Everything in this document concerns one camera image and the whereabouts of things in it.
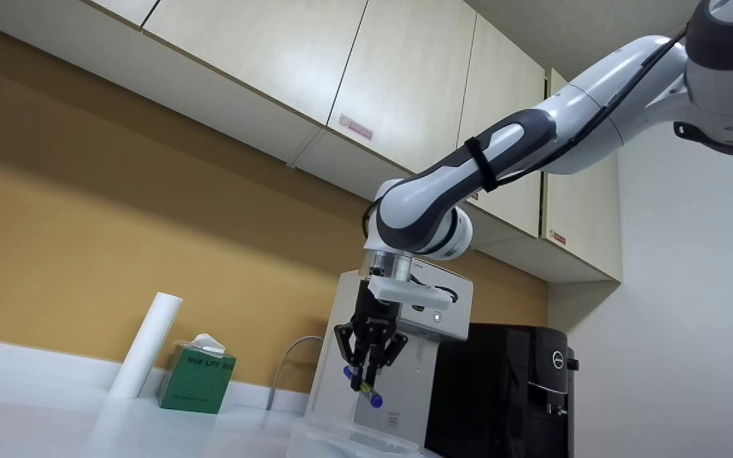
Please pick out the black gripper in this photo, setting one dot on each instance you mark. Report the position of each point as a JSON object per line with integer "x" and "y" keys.
{"x": 371, "y": 339}

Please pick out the blue grey marker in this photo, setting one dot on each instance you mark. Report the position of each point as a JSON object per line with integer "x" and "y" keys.
{"x": 366, "y": 386}

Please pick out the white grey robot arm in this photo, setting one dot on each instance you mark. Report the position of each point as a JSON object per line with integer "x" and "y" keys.
{"x": 687, "y": 82}

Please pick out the black coffee machine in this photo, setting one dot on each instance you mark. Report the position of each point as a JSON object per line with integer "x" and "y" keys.
{"x": 502, "y": 392}

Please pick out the green tissue box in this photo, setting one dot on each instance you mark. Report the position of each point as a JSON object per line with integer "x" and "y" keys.
{"x": 198, "y": 374}

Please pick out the white paper roll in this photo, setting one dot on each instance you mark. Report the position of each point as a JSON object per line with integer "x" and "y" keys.
{"x": 147, "y": 346}

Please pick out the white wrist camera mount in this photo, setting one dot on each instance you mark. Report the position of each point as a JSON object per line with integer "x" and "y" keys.
{"x": 391, "y": 281}

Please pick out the cream upper wall cabinets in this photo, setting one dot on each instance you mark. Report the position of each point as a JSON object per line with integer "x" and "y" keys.
{"x": 348, "y": 91}

